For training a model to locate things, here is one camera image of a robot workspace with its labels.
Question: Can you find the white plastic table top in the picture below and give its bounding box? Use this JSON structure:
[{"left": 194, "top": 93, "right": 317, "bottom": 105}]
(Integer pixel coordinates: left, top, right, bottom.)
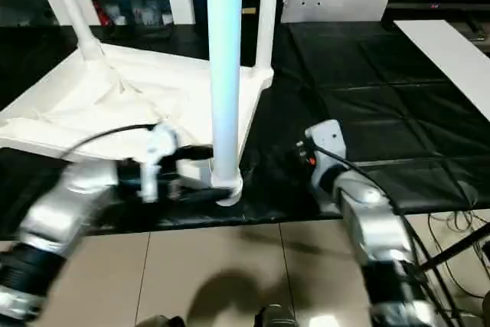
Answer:
[{"left": 0, "top": 41, "right": 275, "bottom": 208}]

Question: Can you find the black mat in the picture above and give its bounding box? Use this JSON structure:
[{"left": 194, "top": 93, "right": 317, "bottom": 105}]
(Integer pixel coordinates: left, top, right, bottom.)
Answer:
[{"left": 0, "top": 22, "right": 490, "bottom": 234}]

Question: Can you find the dark left robot leg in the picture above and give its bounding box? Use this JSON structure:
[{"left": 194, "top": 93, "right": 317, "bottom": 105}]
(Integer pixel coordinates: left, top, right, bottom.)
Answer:
[{"left": 143, "top": 315, "right": 185, "bottom": 327}]

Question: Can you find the dark robot leg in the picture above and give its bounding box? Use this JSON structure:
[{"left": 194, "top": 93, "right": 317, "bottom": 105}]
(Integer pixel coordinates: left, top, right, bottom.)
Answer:
[
  {"left": 256, "top": 305, "right": 298, "bottom": 327},
  {"left": 143, "top": 315, "right": 185, "bottom": 327}
]

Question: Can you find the dark right robot leg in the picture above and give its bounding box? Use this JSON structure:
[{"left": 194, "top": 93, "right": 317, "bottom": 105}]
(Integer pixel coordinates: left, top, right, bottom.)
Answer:
[{"left": 256, "top": 305, "right": 298, "bottom": 327}]

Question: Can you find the black metal stand pole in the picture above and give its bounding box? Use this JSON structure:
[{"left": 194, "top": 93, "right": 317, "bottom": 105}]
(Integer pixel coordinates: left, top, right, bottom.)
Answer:
[{"left": 415, "top": 223, "right": 490, "bottom": 273}]

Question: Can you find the white flat panel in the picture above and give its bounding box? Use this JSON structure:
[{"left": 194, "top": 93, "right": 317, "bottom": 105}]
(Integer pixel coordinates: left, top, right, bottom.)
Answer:
[{"left": 393, "top": 18, "right": 490, "bottom": 112}]

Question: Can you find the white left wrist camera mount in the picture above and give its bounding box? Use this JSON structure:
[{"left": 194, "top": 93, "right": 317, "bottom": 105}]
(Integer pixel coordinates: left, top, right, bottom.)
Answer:
[{"left": 139, "top": 123, "right": 181, "bottom": 204}]

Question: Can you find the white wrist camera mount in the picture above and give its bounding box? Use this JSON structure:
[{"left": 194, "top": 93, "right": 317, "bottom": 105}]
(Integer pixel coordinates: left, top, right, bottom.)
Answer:
[
  {"left": 304, "top": 119, "right": 348, "bottom": 192},
  {"left": 139, "top": 123, "right": 181, "bottom": 204}
]

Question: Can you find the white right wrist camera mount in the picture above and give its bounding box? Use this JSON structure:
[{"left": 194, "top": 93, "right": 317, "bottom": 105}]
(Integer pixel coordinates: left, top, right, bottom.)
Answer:
[{"left": 304, "top": 119, "right": 348, "bottom": 192}]

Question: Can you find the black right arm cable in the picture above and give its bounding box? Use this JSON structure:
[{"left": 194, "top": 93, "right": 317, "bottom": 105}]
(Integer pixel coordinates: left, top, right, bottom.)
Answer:
[{"left": 313, "top": 145, "right": 460, "bottom": 327}]

